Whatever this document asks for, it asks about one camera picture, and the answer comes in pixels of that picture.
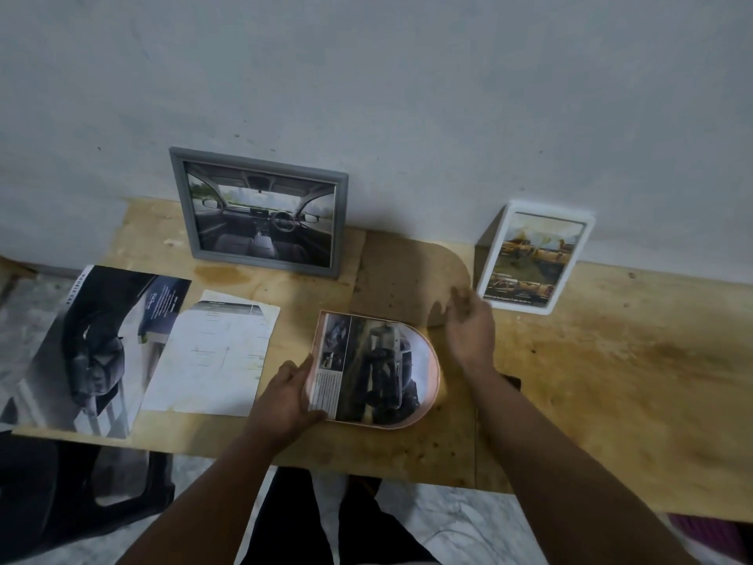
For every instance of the person's left forearm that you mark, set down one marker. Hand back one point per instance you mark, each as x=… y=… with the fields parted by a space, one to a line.
x=206 y=503

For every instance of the person's right forearm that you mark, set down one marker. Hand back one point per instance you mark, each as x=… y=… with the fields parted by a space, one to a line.
x=559 y=470

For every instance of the magenta cloth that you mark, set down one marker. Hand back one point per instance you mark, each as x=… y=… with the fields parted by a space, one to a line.
x=715 y=538

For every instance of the arched brown backing board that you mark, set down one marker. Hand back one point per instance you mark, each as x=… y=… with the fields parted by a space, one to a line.
x=406 y=276

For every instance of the person's left hand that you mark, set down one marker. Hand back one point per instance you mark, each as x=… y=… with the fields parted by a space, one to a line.
x=282 y=405

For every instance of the person's black trousers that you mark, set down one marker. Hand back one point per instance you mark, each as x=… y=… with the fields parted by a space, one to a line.
x=288 y=523

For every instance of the person's right hand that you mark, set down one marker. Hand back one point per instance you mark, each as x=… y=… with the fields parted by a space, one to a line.
x=470 y=338

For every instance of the dark car brochure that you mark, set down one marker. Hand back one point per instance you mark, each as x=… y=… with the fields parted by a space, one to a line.
x=88 y=353

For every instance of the white rectangular photo frame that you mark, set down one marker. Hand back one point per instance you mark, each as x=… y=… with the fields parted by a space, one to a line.
x=532 y=258

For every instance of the person's left thumb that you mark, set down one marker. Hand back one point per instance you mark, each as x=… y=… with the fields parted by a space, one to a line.
x=313 y=416

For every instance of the person's right thumb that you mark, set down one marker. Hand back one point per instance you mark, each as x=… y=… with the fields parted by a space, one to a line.
x=452 y=329

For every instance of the white printed paper sheet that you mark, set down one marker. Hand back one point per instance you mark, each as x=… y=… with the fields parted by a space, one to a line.
x=212 y=358

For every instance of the grey rectangular photo frame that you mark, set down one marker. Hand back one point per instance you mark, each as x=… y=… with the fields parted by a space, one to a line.
x=262 y=211

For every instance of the black plastic chair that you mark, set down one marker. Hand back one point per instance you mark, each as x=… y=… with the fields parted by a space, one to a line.
x=53 y=494

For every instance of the arched pink photo frame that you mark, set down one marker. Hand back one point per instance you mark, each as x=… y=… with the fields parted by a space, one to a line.
x=382 y=370

